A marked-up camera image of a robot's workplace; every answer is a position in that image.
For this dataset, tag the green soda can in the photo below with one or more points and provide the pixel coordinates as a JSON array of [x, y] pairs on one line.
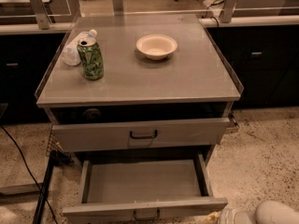
[[91, 58]]

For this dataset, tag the grey metal drawer cabinet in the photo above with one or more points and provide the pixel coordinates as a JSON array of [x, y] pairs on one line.
[[194, 82]]

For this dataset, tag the drawer with black handle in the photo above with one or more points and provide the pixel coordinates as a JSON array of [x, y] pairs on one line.
[[143, 191], [140, 134]]

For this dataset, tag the dark counter cabinets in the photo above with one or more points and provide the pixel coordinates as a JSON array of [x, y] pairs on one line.
[[265, 58]]

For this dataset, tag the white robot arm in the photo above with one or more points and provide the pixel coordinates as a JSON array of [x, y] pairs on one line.
[[266, 212]]

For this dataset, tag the white bowl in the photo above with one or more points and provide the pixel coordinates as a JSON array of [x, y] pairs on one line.
[[156, 47]]

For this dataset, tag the black stand pole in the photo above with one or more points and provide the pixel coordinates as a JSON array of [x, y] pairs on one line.
[[56, 158]]

